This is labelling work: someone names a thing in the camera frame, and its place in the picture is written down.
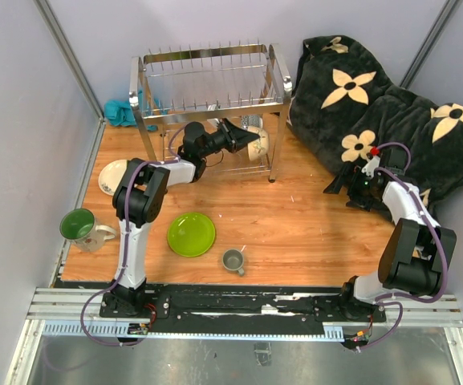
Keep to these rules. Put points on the lime green plate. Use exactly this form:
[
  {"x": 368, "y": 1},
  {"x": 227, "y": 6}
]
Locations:
[{"x": 191, "y": 234}]

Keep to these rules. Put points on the aluminium corner post left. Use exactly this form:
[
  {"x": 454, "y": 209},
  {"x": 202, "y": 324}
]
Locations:
[{"x": 53, "y": 25}]

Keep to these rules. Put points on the aluminium corner post right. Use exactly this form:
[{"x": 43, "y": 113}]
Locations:
[{"x": 441, "y": 21}]

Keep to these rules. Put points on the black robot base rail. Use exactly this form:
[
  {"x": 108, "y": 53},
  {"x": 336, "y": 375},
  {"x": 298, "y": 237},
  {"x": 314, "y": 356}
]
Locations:
[{"x": 237, "y": 309}]

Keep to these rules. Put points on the aluminium corner post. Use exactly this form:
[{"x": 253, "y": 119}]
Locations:
[
  {"x": 441, "y": 21},
  {"x": 53, "y": 25}
]

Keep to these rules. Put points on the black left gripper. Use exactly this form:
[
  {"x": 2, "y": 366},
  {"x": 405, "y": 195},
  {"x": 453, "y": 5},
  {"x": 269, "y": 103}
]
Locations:
[{"x": 235, "y": 136}]

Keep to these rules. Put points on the blue patterned bowl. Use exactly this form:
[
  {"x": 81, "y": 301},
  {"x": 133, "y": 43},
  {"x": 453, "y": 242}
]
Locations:
[{"x": 252, "y": 120}]

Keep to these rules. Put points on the cream bowl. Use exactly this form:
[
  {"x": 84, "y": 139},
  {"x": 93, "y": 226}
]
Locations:
[{"x": 259, "y": 147}]

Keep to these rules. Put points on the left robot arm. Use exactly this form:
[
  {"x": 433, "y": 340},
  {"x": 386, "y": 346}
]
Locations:
[{"x": 138, "y": 200}]

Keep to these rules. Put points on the black flower blanket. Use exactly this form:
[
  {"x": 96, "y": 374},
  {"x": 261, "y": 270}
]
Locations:
[{"x": 344, "y": 105}]

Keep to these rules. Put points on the steel wire dish rack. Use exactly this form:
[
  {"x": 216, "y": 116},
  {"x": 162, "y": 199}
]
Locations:
[{"x": 170, "y": 88}]

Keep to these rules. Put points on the white plate with black flowers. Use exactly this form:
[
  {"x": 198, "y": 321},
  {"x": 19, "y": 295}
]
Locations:
[{"x": 111, "y": 176}]

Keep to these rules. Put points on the small grey cup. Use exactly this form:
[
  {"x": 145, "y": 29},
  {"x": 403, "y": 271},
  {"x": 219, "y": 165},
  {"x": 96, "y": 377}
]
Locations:
[{"x": 233, "y": 261}]

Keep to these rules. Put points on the green-lined floral mug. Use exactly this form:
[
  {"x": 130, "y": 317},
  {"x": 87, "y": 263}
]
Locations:
[{"x": 81, "y": 228}]

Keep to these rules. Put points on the teal cloth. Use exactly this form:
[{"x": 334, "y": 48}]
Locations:
[{"x": 119, "y": 113}]

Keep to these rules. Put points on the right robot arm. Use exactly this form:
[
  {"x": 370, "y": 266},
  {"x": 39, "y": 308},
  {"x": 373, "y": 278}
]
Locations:
[{"x": 415, "y": 262}]

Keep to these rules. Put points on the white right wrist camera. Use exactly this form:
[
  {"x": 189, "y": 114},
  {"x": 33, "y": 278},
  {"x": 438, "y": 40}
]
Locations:
[{"x": 373, "y": 162}]

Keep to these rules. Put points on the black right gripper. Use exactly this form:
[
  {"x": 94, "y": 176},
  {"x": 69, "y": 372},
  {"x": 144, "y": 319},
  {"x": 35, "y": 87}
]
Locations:
[{"x": 353, "y": 174}]

